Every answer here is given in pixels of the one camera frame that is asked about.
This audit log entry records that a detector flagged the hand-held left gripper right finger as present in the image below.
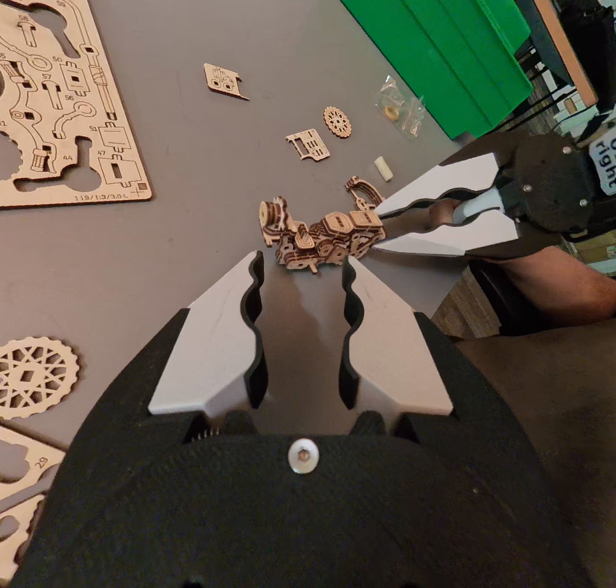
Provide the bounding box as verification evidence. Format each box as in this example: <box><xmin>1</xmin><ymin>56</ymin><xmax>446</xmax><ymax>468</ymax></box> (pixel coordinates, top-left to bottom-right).
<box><xmin>339</xmin><ymin>256</ymin><xmax>454</xmax><ymax>423</ymax></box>

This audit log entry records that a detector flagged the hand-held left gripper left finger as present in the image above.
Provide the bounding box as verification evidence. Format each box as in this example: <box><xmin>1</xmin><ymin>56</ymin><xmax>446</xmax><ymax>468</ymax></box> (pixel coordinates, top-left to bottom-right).
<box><xmin>148</xmin><ymin>250</ymin><xmax>269</xmax><ymax>418</ymax></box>

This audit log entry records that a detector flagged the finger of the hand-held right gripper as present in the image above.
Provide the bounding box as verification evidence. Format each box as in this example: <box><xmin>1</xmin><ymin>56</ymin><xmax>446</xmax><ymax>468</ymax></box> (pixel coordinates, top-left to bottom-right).
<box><xmin>373</xmin><ymin>153</ymin><xmax>502</xmax><ymax>219</ymax></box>
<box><xmin>372</xmin><ymin>210</ymin><xmax>520</xmax><ymax>258</ymax></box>

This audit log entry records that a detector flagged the assembled wooden vehicle model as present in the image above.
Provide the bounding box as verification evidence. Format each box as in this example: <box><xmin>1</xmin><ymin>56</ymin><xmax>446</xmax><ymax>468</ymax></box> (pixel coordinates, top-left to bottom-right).
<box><xmin>259</xmin><ymin>196</ymin><xmax>388</xmax><ymax>275</ymax></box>

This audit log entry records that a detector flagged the wooden sheet with rectangular cutouts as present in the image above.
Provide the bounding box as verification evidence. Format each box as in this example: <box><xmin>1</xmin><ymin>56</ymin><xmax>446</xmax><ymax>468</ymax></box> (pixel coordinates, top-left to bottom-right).
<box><xmin>0</xmin><ymin>424</ymin><xmax>66</xmax><ymax>503</ymax></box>

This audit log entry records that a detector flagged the person's right forearm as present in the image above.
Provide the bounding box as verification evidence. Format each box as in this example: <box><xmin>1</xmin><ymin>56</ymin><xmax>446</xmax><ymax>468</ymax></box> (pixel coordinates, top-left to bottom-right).
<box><xmin>500</xmin><ymin>249</ymin><xmax>616</xmax><ymax>320</ymax></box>

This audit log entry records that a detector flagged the person's right hand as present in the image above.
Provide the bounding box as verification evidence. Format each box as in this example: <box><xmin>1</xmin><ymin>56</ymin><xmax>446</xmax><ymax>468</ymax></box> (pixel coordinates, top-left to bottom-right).
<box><xmin>430</xmin><ymin>198</ymin><xmax>465</xmax><ymax>227</ymax></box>

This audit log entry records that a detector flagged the clear plastic bag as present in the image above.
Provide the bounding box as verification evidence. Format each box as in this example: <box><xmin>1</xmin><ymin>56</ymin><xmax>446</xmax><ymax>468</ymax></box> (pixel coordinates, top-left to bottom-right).
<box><xmin>374</xmin><ymin>74</ymin><xmax>427</xmax><ymax>140</ymax></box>

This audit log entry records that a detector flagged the arched wooden fender part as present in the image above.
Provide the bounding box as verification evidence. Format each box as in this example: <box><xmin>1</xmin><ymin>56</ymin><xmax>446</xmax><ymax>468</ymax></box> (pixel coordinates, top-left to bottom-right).
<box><xmin>345</xmin><ymin>176</ymin><xmax>386</xmax><ymax>212</ymax></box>

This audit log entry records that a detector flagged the small wooden gear wheel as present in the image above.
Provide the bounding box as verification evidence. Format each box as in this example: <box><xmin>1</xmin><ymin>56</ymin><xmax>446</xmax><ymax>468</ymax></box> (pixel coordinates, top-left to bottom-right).
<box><xmin>323</xmin><ymin>106</ymin><xmax>352</xmax><ymax>139</ymax></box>

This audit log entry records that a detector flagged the green plastic bin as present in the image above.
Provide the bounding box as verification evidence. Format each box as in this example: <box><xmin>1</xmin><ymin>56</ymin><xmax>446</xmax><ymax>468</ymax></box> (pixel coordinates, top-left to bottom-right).
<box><xmin>327</xmin><ymin>0</ymin><xmax>535</xmax><ymax>140</ymax></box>

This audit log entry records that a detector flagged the slotted wooden panel piece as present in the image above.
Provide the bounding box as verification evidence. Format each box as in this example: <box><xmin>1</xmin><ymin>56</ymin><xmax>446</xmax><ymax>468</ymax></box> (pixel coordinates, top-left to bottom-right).
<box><xmin>285</xmin><ymin>127</ymin><xmax>332</xmax><ymax>163</ymax></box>

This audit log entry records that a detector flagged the large wooden spoked wheel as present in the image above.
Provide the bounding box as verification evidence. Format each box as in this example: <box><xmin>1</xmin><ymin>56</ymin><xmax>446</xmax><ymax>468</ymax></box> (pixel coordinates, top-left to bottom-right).
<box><xmin>0</xmin><ymin>336</ymin><xmax>82</xmax><ymax>421</ymax></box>

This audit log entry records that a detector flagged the person's clothing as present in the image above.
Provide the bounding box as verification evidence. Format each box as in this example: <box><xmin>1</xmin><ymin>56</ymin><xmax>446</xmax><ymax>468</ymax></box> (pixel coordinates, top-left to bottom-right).
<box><xmin>452</xmin><ymin>316</ymin><xmax>616</xmax><ymax>588</ymax></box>

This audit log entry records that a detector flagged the wooden-edged table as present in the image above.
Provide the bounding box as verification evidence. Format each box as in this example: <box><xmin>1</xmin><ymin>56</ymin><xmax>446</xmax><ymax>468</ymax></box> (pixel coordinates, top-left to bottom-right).
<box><xmin>520</xmin><ymin>0</ymin><xmax>598</xmax><ymax>109</ymax></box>

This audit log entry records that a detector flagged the wooden sheet with gear holes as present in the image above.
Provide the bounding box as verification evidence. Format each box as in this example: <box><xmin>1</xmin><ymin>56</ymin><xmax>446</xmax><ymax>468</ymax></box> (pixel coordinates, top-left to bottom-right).
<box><xmin>0</xmin><ymin>0</ymin><xmax>153</xmax><ymax>210</ymax></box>

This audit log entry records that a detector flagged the square wooden piece with tail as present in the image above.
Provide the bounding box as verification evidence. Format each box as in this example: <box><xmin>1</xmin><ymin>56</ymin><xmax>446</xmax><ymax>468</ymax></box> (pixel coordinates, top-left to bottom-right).
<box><xmin>203</xmin><ymin>63</ymin><xmax>250</xmax><ymax>101</ymax></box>

